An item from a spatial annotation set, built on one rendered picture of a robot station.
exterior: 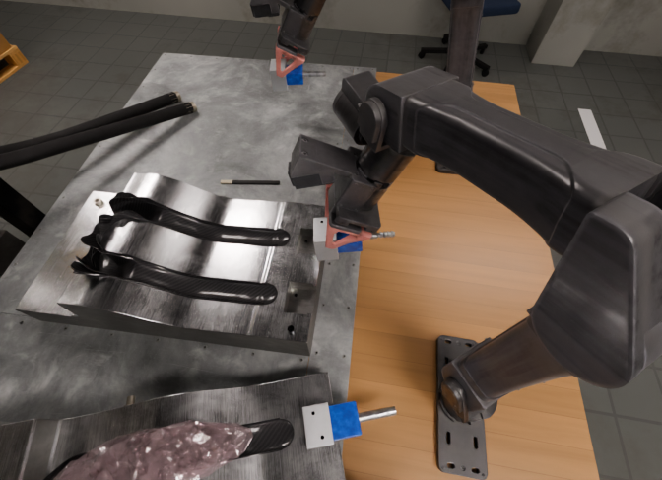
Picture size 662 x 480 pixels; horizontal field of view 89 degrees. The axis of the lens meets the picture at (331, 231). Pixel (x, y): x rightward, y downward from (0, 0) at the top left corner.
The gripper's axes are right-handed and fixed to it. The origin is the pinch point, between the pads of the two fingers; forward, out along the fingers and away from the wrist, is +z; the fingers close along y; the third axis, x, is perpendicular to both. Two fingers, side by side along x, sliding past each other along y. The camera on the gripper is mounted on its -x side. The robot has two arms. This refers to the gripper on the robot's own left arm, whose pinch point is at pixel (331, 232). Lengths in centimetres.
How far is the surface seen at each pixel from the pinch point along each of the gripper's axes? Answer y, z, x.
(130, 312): 10.9, 16.9, -25.9
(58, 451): 27.8, 24.6, -29.4
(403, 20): -255, 30, 84
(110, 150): -37, 34, -45
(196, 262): 1.1, 15.6, -18.6
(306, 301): 7.5, 10.3, -0.1
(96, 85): -195, 137, -112
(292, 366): 16.0, 17.9, 0.3
